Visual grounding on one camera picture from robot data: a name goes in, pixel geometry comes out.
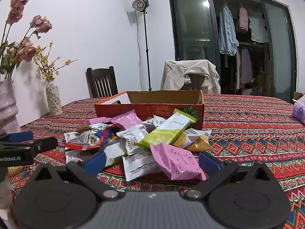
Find pink rose bouquet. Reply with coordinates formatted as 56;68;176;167
0;0;53;81

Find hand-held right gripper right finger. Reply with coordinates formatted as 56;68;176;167
184;151;277;201

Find studio light on stand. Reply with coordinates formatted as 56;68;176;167
132;0;153;91

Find pink snack packet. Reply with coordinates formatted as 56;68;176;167
112;109;143;130
82;117;113;131
150;143;207;181

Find pale pink long garment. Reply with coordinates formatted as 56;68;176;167
236;48;253;90

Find beige jacket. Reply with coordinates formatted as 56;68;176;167
160;60;221;95

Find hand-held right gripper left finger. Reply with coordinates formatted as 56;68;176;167
30;151;121;201

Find light blue hanging shirt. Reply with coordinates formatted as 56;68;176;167
219;3;239;56

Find yellow flower branches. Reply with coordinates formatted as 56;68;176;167
33;42;79;80

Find pink hanging garment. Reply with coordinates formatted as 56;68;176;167
238;7;249;32

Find orange cardboard box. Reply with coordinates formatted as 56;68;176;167
94;90;205;130

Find brown wooden chair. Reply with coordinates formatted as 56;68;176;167
188;75;203;91

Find pile of mixed snack packets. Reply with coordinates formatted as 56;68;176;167
64;108;213;182

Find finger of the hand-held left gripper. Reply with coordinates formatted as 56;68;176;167
0;137;58;153
0;131;34;144

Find red white snack packet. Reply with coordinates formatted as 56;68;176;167
64;123;115;151

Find white hanging top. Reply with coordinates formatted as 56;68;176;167
248;14;269;43

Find pink glitter vase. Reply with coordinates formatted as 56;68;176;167
0;78;21;134

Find brown cardboard carton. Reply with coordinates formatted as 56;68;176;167
293;91;305;103

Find black framed glass sliding door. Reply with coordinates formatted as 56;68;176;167
168;0;298;98

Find floral ceramic vase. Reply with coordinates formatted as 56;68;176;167
46;77;63;115

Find dark wooden chair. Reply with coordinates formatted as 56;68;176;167
85;66;119;99

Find purple tissue pack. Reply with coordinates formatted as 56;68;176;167
292;95;305;124

